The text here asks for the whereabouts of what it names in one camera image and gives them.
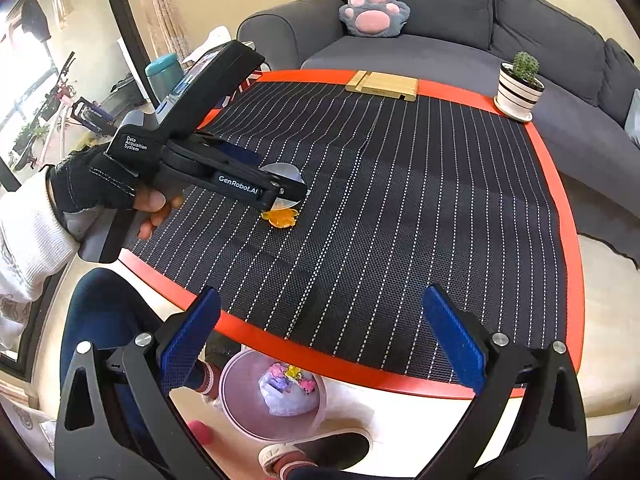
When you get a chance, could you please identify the dark hanging garment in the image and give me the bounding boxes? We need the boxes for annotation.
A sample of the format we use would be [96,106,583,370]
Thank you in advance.
[20,0,53,42]

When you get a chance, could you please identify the green potted plants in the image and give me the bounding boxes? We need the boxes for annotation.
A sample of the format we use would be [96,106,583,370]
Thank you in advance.
[10,120,51,171]

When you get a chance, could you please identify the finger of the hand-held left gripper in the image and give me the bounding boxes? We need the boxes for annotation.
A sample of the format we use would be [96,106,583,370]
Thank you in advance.
[192,132,266,171]
[197,157,309,210]

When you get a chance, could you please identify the clear plastic bowl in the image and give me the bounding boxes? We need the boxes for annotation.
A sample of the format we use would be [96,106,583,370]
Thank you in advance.
[259,162,304,211]

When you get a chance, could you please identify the person's left hand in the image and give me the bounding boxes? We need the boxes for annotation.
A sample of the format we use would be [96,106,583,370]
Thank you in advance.
[47,144,185,242]

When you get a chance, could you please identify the red table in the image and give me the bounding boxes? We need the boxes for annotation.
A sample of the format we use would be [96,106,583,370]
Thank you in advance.
[117,69,586,401]

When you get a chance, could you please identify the person's left forearm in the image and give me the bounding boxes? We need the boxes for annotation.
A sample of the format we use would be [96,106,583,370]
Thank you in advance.
[0,172,81,351]

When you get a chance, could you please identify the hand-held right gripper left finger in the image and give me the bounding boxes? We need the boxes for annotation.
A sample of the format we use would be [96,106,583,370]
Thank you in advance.
[54,286,223,480]

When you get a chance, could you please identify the black window frame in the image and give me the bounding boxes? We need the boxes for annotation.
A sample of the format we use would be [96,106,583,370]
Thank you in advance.
[99,0,153,106]

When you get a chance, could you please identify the teal lidded container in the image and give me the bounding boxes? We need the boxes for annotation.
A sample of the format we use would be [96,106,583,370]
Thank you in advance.
[145,54,183,106]

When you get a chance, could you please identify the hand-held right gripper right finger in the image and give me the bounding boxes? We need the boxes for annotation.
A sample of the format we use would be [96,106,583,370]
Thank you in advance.
[417,284,590,480]

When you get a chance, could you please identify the light grey cushion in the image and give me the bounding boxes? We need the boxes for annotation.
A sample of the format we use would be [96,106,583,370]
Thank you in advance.
[624,89,640,148]

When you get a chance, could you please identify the crumpled translucent plastic bag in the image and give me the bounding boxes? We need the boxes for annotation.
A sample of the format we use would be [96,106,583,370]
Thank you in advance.
[257,362,321,418]

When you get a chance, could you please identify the black white-striped table mat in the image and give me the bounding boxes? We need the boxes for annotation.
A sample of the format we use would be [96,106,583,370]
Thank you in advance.
[127,80,568,388]

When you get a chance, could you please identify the wooden phone stand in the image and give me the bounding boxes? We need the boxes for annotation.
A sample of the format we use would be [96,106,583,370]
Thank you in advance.
[345,70,418,102]

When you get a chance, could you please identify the potted cactus striped pot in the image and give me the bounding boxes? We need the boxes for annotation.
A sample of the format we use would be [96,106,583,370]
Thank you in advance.
[494,51,546,122]

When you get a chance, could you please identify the flag print cushion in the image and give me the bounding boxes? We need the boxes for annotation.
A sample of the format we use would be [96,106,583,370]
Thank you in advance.
[215,71,263,108]

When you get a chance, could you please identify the pink translucent trash bin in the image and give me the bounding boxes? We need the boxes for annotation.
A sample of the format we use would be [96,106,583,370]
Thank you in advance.
[219,349,327,443]

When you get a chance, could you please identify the beige curtain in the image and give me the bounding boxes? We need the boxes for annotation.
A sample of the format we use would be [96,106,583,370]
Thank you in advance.
[135,0,193,63]

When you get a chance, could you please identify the person's left leg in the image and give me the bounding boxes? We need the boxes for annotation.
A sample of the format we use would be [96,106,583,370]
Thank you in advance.
[60,267,211,480]

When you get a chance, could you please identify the grey fabric sofa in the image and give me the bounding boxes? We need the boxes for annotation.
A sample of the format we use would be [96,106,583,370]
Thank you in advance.
[236,0,640,261]

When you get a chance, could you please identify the white metal stand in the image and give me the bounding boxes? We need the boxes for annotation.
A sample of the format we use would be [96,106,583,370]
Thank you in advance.
[45,55,123,161]

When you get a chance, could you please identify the grey pink paw cushion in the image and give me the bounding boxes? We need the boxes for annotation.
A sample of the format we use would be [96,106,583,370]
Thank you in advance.
[339,0,411,37]

